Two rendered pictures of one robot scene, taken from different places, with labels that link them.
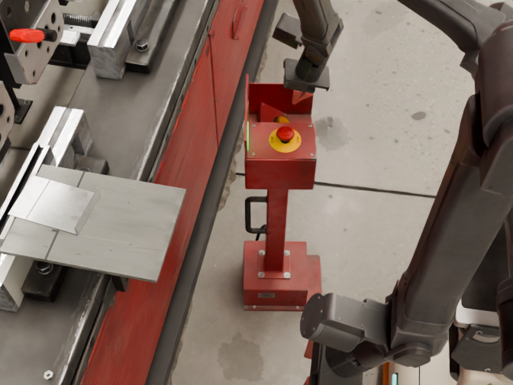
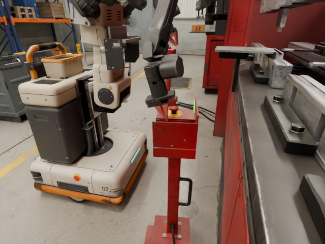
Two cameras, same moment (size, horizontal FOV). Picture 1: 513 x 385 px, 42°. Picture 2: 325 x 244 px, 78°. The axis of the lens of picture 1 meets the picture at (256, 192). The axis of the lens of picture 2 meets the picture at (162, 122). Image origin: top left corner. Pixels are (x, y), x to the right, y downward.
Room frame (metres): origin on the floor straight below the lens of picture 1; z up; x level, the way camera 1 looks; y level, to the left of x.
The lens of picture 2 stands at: (1.72, -0.05, 1.12)
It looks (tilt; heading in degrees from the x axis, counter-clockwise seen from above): 26 degrees down; 185
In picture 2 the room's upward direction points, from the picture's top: straight up
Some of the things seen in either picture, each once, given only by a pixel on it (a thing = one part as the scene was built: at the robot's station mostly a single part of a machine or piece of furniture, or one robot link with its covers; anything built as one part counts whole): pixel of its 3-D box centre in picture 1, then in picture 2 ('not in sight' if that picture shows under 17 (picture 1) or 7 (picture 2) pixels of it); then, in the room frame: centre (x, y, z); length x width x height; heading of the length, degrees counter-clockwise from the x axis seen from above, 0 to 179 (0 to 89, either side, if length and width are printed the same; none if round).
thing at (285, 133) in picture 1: (285, 136); (173, 110); (0.95, -0.06, 0.79); 0.04 x 0.04 x 0.04
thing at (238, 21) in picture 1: (240, 14); not in sight; (1.60, 0.05, 0.59); 0.15 x 0.02 x 0.07; 168
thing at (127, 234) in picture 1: (96, 220); (242, 49); (0.60, 0.27, 1.00); 0.26 x 0.18 x 0.01; 78
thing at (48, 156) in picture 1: (22, 193); (274, 53); (0.66, 0.41, 0.99); 0.20 x 0.03 x 0.03; 168
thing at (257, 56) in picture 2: not in sight; (257, 52); (0.09, 0.53, 0.92); 0.50 x 0.06 x 0.10; 168
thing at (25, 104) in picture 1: (11, 108); not in sight; (1.74, 0.94, 0.01); 0.12 x 0.12 x 0.03; 78
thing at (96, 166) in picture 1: (68, 224); (258, 72); (0.66, 0.35, 0.89); 0.30 x 0.05 x 0.03; 168
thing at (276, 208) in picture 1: (275, 217); (173, 192); (1.00, -0.05, 0.39); 0.05 x 0.05 x 0.54; 89
